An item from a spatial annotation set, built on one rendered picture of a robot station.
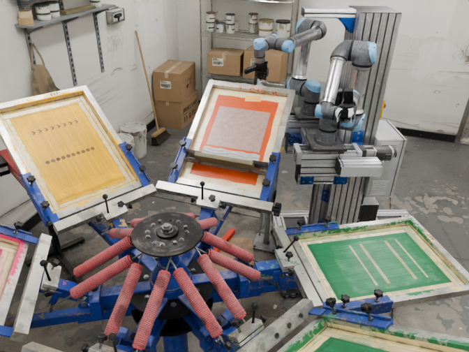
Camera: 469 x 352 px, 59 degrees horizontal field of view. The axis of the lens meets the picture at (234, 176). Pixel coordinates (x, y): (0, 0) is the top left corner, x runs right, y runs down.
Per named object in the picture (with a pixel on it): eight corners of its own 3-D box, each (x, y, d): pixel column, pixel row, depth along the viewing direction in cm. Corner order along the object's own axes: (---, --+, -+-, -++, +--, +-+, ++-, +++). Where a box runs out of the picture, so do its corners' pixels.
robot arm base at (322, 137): (334, 136, 275) (336, 122, 270) (340, 146, 262) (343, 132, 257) (311, 136, 274) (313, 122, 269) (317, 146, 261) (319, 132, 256)
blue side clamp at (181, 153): (186, 142, 261) (183, 136, 255) (194, 144, 260) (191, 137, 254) (170, 184, 248) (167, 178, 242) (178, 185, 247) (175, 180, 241)
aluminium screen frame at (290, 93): (210, 82, 281) (209, 79, 277) (295, 93, 266) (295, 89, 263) (172, 184, 247) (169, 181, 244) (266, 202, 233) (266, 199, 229)
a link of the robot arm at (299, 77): (299, 98, 305) (313, 20, 280) (284, 93, 314) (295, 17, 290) (309, 96, 313) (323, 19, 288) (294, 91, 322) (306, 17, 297)
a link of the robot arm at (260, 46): (269, 39, 262) (259, 45, 258) (269, 54, 270) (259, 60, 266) (259, 35, 266) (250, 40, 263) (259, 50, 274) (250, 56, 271)
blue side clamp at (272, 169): (272, 156, 248) (271, 150, 241) (280, 158, 246) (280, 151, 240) (260, 201, 235) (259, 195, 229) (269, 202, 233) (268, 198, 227)
